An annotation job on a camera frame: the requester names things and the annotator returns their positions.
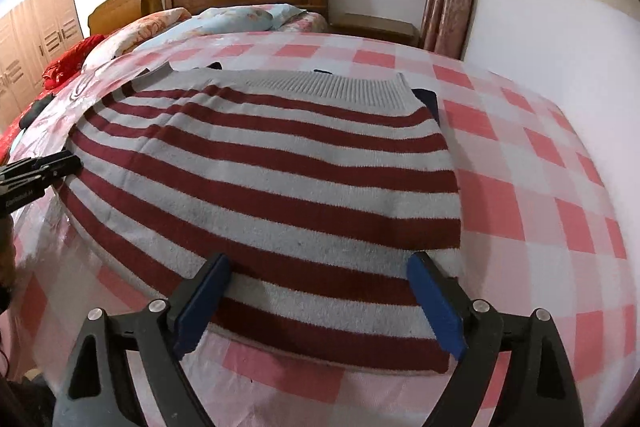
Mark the light blue floral pillow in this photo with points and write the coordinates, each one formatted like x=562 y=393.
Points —
x=235 y=19

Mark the wooden nightstand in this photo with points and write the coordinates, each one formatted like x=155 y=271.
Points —
x=370 y=24

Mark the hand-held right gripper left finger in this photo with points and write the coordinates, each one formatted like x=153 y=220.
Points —
x=200 y=302

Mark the wooden wardrobe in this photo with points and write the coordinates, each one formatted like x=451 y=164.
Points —
x=35 y=37

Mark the red grey striped sweater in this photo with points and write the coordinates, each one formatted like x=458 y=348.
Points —
x=270 y=187

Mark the dark cloth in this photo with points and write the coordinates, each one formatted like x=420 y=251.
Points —
x=37 y=109

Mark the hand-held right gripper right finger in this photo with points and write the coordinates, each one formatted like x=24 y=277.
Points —
x=435 y=302

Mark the bed with pink checked sheet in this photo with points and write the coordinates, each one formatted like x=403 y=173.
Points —
x=525 y=207

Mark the peach floral pillow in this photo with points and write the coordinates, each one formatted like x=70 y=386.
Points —
x=145 y=27

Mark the small wooden headboard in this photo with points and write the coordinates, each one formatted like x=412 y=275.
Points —
x=125 y=4

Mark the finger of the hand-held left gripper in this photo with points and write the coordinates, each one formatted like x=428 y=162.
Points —
x=25 y=166
x=62 y=167

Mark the red quilt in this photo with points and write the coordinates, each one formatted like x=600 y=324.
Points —
x=65 y=62

